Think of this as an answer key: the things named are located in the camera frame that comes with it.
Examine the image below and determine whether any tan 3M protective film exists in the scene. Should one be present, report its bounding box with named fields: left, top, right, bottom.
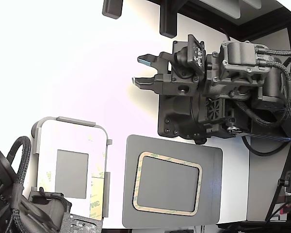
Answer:
left=86, top=126, right=108, bottom=216

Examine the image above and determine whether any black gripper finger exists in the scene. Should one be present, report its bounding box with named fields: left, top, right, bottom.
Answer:
left=137, top=52, right=173, bottom=75
left=132, top=74, right=164, bottom=95

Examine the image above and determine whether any black gripper camera module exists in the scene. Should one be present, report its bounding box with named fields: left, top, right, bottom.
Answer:
left=172, top=33, right=207, bottom=81

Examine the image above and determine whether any grey metal plate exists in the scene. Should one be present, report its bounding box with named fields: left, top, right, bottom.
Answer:
left=121, top=134, right=224, bottom=229

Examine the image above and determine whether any dark grey camera mount device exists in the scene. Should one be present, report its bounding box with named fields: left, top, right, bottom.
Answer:
left=0, top=145, right=72, bottom=233

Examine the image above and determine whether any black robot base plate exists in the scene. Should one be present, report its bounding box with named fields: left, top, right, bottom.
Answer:
left=157, top=93, right=209, bottom=146

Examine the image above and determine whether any white panel with grey window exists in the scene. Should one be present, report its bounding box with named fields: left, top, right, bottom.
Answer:
left=37, top=119, right=109, bottom=216

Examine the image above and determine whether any braided arm cable loop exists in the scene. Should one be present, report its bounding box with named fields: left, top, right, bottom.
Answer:
left=232, top=64, right=291, bottom=129

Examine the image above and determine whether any thin black power cable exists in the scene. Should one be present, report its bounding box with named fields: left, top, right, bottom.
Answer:
left=218, top=26, right=231, bottom=41

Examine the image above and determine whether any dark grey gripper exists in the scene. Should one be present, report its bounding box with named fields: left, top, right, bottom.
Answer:
left=153, top=40, right=273, bottom=98

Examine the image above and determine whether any black overhead frame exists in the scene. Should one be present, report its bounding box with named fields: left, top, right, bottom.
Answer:
left=147, top=0, right=291, bottom=42

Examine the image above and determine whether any long black bracket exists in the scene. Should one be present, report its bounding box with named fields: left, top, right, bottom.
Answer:
left=159, top=0, right=178, bottom=39

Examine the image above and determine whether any short black bracket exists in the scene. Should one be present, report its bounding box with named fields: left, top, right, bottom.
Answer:
left=101, top=0, right=124, bottom=19

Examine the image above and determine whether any black braided cable loop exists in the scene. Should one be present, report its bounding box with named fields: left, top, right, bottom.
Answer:
left=6, top=135, right=32, bottom=195

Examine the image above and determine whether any thin black cable loop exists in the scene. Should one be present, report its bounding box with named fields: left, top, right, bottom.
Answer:
left=241, top=135, right=283, bottom=157

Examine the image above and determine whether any dark perforated circuit board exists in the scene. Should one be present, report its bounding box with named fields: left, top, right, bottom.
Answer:
left=59, top=212, right=104, bottom=233

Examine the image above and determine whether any light grey panel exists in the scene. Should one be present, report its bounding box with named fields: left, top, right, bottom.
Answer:
left=200, top=0, right=242, bottom=19

